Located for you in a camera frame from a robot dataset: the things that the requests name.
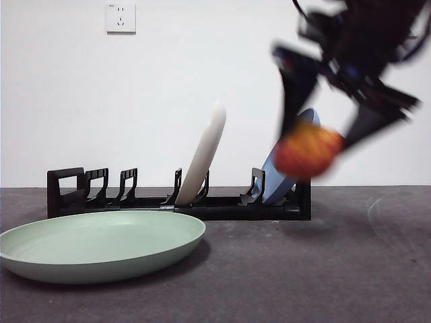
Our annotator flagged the blue plate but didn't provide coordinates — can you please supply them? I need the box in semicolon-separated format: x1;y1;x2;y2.
261;107;321;205

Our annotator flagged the cream white plate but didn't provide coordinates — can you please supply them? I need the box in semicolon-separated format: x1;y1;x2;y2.
174;100;227;205

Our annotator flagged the green plate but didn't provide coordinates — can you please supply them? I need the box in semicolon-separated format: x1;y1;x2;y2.
0;211;207;285

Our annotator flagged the red yellow apple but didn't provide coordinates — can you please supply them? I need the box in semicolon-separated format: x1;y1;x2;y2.
274;120;344;179

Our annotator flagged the black plate rack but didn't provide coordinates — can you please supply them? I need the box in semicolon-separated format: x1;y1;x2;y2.
46;167;311;221

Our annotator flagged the white wall socket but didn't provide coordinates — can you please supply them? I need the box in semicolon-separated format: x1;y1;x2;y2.
106;3;137;34

